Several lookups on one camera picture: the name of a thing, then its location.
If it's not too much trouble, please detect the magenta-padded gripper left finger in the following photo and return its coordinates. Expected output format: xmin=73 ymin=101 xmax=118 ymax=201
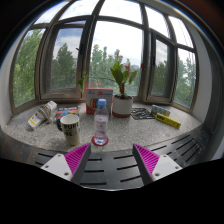
xmin=40 ymin=142 xmax=93 ymax=186

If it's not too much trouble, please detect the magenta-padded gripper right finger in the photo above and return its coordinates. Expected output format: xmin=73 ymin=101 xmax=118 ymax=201
xmin=131 ymin=143 xmax=184 ymax=186

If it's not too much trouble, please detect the clear blue-capped water bottle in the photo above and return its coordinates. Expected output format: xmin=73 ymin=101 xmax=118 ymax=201
xmin=92 ymin=98 xmax=110 ymax=145

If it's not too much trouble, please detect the white paper cup black print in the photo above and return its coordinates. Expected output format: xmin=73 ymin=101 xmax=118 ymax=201
xmin=59 ymin=113 xmax=82 ymax=147

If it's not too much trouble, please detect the long yellow glue box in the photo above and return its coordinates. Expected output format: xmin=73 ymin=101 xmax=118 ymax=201
xmin=155 ymin=112 xmax=182 ymax=130

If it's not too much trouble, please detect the flat round red coaster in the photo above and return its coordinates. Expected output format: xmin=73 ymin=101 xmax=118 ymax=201
xmin=91 ymin=134 xmax=110 ymax=147

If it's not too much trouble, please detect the ball of beige twine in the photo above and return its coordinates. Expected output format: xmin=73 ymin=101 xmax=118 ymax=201
xmin=38 ymin=104 xmax=54 ymax=123

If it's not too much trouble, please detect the colourful pencil box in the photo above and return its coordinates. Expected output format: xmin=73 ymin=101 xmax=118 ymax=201
xmin=54 ymin=105 xmax=80 ymax=121

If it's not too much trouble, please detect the blue and yellow tissue pack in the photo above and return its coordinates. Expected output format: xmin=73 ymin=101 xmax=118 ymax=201
xmin=150 ymin=104 xmax=172 ymax=118

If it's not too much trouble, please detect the red and white carton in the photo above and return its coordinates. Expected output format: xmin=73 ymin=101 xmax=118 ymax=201
xmin=85 ymin=87 xmax=114 ymax=115

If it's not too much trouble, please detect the red-flowered plant in white pot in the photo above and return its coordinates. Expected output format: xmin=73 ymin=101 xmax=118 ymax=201
xmin=77 ymin=54 xmax=139 ymax=119

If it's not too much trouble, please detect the dark-framed bay window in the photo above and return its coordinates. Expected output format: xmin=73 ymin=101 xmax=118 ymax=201
xmin=9 ymin=0 xmax=200 ymax=116

